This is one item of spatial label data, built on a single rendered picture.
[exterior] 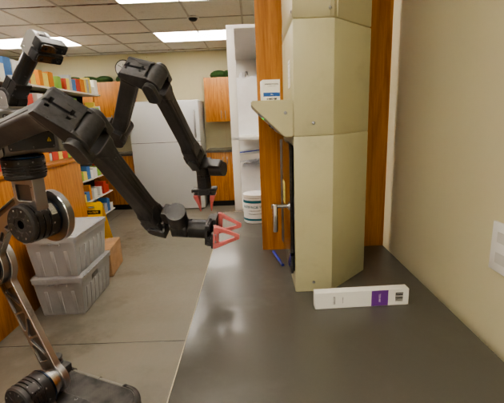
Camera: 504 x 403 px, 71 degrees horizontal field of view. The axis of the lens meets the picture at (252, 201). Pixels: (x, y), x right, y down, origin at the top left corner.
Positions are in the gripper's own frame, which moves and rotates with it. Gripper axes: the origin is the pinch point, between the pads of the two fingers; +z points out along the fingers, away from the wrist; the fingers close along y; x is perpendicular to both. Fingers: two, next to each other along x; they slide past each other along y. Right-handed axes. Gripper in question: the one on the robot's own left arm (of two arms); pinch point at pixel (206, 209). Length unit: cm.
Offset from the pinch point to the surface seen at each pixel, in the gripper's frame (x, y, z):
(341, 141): -43, 46, -29
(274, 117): -46, 28, -36
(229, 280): -35.9, 11.1, 16.0
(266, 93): -39, 26, -43
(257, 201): 28.3, 21.7, 4.5
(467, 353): -77, 67, 17
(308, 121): -46, 37, -35
